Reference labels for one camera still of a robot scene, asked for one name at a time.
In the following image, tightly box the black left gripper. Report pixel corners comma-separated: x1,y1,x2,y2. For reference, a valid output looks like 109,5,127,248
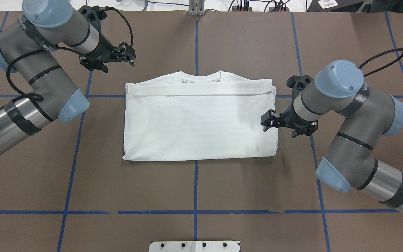
79,42,136,73

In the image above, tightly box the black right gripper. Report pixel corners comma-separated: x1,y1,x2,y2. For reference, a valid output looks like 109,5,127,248
260,110,318,138

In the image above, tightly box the white long-sleeve printed shirt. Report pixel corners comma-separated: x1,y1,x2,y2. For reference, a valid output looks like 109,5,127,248
123,71,278,161

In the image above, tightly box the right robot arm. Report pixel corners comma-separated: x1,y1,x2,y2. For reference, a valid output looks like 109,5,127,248
261,59,403,212

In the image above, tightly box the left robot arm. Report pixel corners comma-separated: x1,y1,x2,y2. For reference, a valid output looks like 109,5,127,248
0,0,136,155

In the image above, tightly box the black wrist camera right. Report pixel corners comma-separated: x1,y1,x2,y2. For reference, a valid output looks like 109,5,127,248
286,75,313,100

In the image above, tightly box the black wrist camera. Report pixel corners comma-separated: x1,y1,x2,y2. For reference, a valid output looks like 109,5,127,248
77,5,107,33
286,75,313,100

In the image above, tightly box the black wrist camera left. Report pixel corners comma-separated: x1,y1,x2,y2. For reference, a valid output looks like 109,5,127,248
77,5,107,33

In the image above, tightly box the aluminium frame post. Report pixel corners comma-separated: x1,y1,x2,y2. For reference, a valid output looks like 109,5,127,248
188,0,206,16

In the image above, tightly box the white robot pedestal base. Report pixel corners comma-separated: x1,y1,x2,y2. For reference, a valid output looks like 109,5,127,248
148,240,241,252

